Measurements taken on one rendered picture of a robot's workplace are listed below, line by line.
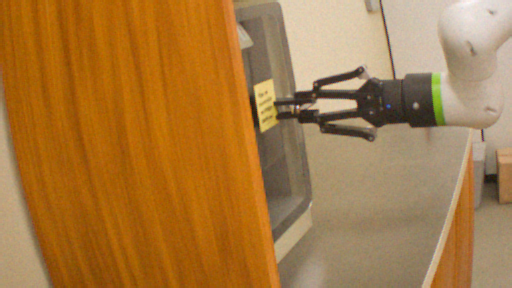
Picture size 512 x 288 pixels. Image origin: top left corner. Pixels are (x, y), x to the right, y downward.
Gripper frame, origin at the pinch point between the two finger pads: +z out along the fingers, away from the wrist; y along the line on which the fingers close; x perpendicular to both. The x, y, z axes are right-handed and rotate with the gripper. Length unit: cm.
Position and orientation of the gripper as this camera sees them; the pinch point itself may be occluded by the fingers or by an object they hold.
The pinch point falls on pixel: (296, 107)
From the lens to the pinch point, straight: 112.4
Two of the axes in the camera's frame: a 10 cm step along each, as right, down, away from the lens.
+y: -1.6, -9.6, -2.2
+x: -4.0, 2.7, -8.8
